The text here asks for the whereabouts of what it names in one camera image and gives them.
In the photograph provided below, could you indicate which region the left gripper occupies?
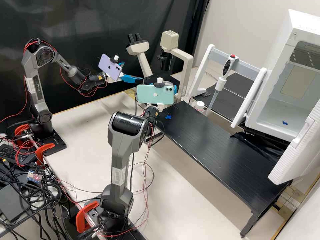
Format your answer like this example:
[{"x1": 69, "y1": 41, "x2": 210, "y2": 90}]
[{"x1": 117, "y1": 62, "x2": 144, "y2": 85}]

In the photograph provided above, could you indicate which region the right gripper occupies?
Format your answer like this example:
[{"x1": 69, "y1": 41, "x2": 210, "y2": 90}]
[{"x1": 146, "y1": 84, "x2": 178, "y2": 112}]

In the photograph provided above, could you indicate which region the cream microscope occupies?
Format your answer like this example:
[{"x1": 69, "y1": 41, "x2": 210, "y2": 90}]
[{"x1": 126, "y1": 30, "x2": 194, "y2": 103}]

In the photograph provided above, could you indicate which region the black platform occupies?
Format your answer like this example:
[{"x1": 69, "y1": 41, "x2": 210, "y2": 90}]
[
  {"x1": 201, "y1": 85, "x2": 250, "y2": 121},
  {"x1": 156, "y1": 100, "x2": 293, "y2": 238},
  {"x1": 224, "y1": 72, "x2": 256, "y2": 97}
]

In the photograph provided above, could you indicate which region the pipette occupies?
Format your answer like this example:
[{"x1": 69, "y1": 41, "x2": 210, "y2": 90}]
[{"x1": 205, "y1": 53, "x2": 239, "y2": 117}]

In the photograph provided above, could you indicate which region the white pipette stand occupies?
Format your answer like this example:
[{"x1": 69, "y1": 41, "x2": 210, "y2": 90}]
[{"x1": 187, "y1": 44, "x2": 268, "y2": 129}]

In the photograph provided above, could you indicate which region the white incubator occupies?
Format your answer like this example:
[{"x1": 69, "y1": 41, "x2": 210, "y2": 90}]
[{"x1": 244, "y1": 9, "x2": 320, "y2": 143}]

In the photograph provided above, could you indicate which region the red clamp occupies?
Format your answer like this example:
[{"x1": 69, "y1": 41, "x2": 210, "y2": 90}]
[
  {"x1": 35, "y1": 143, "x2": 56, "y2": 166},
  {"x1": 75, "y1": 200, "x2": 100, "y2": 233},
  {"x1": 14, "y1": 124, "x2": 33, "y2": 140}
]

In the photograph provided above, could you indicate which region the incubator door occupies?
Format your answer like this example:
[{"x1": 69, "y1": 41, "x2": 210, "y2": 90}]
[{"x1": 267, "y1": 100, "x2": 320, "y2": 186}]

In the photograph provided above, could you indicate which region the small circuit board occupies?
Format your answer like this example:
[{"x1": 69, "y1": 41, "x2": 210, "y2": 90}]
[{"x1": 27, "y1": 170, "x2": 43, "y2": 182}]

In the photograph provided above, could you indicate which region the black power strip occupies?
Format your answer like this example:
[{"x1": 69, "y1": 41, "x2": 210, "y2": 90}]
[{"x1": 0, "y1": 144, "x2": 38, "y2": 165}]

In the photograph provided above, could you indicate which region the black power adapter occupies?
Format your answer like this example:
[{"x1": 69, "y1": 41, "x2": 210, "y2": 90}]
[{"x1": 0, "y1": 184, "x2": 31, "y2": 222}]

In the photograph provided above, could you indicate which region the left wrist camera phone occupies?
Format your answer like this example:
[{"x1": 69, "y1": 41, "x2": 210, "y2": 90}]
[{"x1": 98, "y1": 53, "x2": 125, "y2": 82}]

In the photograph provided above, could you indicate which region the wrist camera phone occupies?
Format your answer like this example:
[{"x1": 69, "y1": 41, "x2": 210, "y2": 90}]
[
  {"x1": 136, "y1": 77, "x2": 175, "y2": 105},
  {"x1": 98, "y1": 53, "x2": 125, "y2": 82}
]

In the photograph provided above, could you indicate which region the right wrist camera phone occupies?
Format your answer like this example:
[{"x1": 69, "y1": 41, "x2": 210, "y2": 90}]
[{"x1": 136, "y1": 77, "x2": 175, "y2": 105}]

